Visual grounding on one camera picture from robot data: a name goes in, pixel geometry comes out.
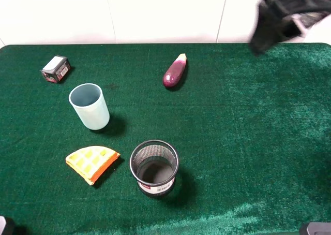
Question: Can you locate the orange yellow waffle slice toy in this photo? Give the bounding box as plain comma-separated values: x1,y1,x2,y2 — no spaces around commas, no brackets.
65,145,120,185

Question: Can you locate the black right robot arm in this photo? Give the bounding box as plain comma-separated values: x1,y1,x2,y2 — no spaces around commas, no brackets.
249,0,330,56

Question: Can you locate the purple toy eggplant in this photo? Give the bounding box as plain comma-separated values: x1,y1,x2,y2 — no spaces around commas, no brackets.
162,53,187,88

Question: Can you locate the black mesh pen holder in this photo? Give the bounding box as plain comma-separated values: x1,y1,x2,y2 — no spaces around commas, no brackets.
129,139,179,198

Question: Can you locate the light blue plastic cup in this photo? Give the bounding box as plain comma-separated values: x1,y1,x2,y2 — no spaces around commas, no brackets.
68,83,110,130

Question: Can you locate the green felt table cloth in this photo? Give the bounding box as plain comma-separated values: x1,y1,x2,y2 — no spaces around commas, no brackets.
1,43,330,234

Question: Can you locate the black red small box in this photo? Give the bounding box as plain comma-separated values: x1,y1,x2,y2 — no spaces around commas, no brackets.
40,55,71,83

